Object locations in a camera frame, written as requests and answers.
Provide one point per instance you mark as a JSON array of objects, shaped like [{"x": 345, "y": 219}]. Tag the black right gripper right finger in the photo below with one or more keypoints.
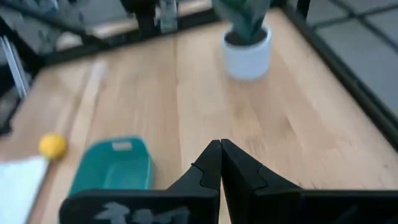
[{"x": 280, "y": 208}]

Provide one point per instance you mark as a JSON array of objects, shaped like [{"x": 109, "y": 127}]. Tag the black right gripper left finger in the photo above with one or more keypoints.
[{"x": 192, "y": 205}]

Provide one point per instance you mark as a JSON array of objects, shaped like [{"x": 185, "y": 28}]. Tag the yellow toy lemon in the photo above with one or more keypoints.
[{"x": 52, "y": 146}]

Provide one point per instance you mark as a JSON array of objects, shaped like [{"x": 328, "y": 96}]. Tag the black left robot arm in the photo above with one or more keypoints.
[{"x": 146, "y": 15}]

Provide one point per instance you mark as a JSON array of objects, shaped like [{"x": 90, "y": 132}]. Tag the teal plastic tupperware container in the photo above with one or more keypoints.
[{"x": 115, "y": 168}]

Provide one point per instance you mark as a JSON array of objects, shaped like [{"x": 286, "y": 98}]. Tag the white round plant pot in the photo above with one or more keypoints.
[{"x": 247, "y": 59}]

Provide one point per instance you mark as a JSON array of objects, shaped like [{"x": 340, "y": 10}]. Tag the white folded cloth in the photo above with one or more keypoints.
[{"x": 18, "y": 186}]

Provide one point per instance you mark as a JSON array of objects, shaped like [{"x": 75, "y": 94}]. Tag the green snake plant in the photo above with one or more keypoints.
[{"x": 245, "y": 18}]

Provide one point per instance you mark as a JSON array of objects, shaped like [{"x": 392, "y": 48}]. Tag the silver metal bar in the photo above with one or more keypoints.
[{"x": 15, "y": 67}]

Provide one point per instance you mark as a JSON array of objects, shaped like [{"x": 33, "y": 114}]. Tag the black metal table frame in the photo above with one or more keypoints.
[{"x": 348, "y": 77}]

